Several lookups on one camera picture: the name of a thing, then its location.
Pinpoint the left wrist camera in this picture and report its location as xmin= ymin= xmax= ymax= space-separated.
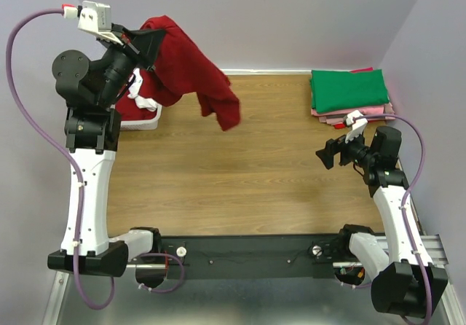
xmin=62 ymin=1 xmax=123 ymax=45

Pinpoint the white wall trim strip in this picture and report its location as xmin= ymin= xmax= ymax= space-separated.
xmin=222 ymin=68 xmax=312 ymax=76

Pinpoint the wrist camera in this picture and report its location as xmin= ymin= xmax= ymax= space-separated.
xmin=344 ymin=110 xmax=368 ymax=144
xmin=62 ymin=1 xmax=123 ymax=45

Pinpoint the folded mauve t-shirt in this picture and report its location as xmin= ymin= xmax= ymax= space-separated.
xmin=318 ymin=114 xmax=395 ymax=125

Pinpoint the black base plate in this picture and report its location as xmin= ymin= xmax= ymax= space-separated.
xmin=134 ymin=234 xmax=368 ymax=289

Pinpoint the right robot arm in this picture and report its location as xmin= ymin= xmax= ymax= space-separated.
xmin=316 ymin=126 xmax=448 ymax=321

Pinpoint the folded green t-shirt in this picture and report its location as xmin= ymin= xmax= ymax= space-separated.
xmin=310 ymin=69 xmax=390 ymax=114

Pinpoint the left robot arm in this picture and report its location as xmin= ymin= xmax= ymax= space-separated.
xmin=47 ymin=24 xmax=165 ymax=277

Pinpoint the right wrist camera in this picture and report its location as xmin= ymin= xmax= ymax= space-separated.
xmin=344 ymin=110 xmax=368 ymax=144

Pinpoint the folded bright red t-shirt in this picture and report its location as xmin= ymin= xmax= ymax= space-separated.
xmin=333 ymin=123 xmax=346 ymax=129

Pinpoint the white t-shirt in basket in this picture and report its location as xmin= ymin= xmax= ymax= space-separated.
xmin=128 ymin=68 xmax=159 ymax=112

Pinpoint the folded magenta t-shirt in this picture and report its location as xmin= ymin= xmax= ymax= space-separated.
xmin=350 ymin=67 xmax=374 ymax=73

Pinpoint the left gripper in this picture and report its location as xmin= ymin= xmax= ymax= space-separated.
xmin=96 ymin=21 xmax=166 ymax=107

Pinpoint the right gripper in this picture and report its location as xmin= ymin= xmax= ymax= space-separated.
xmin=315 ymin=126 xmax=376 ymax=169

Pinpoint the red t-shirt in basket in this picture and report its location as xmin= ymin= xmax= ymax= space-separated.
xmin=115 ymin=88 xmax=159 ymax=121

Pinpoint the dark red t-shirt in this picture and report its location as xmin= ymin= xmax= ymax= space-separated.
xmin=141 ymin=15 xmax=241 ymax=131

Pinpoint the white plastic laundry basket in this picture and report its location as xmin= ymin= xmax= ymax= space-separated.
xmin=121 ymin=103 xmax=162 ymax=130

